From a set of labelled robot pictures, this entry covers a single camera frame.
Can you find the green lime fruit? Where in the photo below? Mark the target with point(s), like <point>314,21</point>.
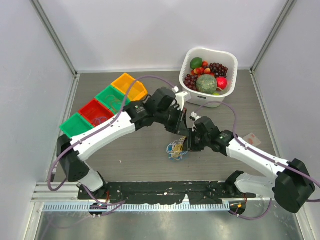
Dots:
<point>196,62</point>

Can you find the green plastic bin at end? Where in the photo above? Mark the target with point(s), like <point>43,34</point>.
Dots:
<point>75,125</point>

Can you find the red and yellow peaches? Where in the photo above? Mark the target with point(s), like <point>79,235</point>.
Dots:
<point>204,70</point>

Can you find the red plastic bin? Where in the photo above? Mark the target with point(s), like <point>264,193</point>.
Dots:
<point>95,112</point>

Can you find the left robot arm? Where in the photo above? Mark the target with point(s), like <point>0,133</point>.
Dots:
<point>164,107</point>

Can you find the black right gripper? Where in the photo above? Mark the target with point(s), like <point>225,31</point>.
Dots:
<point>191,147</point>

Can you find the red apple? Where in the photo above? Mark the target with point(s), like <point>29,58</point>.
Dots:
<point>222,82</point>

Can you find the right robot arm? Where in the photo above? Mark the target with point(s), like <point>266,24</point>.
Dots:
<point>287,182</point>

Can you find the dark purple grape bunch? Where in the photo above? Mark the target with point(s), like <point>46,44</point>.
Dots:
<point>218,70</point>

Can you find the green plastic bin beside yellow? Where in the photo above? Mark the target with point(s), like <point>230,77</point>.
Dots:
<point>111,98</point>

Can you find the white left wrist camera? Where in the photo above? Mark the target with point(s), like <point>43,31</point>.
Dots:
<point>181,97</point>

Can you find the white perforated cable duct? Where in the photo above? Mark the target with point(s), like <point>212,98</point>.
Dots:
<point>93,207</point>

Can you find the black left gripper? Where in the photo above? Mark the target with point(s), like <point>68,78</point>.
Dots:
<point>181,126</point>

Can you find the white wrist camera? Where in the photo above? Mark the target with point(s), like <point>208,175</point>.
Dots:
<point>194,116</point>
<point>181,97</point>

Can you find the red and white card box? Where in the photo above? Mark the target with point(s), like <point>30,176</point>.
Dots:
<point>252,139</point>

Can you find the white plastic fruit basket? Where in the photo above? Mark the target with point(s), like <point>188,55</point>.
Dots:
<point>211,56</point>

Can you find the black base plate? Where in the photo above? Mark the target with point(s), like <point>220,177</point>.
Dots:
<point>169,192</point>

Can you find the aluminium frame post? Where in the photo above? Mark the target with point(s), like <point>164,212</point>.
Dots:
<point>53,35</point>

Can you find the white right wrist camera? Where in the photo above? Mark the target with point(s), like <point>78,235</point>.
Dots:
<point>194,116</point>

